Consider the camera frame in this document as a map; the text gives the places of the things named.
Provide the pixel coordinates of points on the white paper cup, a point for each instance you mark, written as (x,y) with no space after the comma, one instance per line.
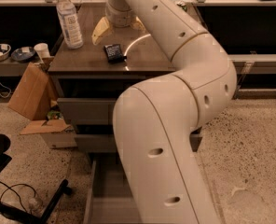
(42,50)

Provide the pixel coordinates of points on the blue rxbar blueberry bar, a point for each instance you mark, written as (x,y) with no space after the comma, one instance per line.
(114,53)

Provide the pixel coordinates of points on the clear plastic water bottle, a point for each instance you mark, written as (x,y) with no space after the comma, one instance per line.
(69,22)

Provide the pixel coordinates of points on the green soda can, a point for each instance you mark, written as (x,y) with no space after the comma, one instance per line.
(182,5)

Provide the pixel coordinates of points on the grey drawer cabinet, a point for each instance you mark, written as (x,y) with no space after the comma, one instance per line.
(144,58)

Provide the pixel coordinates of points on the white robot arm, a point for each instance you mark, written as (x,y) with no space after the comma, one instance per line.
(153,119)

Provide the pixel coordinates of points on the grey top drawer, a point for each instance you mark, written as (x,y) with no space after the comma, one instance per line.
(90,100)

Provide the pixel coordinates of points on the grey bottom drawer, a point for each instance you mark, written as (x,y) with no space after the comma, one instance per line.
(109,198)

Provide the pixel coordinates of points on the dark blue plate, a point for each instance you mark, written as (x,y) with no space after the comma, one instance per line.
(23,55)

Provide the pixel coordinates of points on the brown cardboard box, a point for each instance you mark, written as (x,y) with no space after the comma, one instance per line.
(34,94)

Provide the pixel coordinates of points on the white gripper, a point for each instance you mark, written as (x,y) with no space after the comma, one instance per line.
(122,19)

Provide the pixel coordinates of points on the grey drawer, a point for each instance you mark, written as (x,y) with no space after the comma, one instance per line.
(90,100)
(109,198)
(95,138)

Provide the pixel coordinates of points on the grey low shelf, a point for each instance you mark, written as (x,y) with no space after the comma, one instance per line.
(11,68)

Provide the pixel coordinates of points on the green snack packet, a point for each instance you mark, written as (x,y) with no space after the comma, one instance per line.
(53,114)

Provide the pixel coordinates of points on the grey middle drawer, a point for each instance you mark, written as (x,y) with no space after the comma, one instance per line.
(95,138)

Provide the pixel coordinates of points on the white box with flap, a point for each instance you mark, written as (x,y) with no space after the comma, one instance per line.
(56,133)

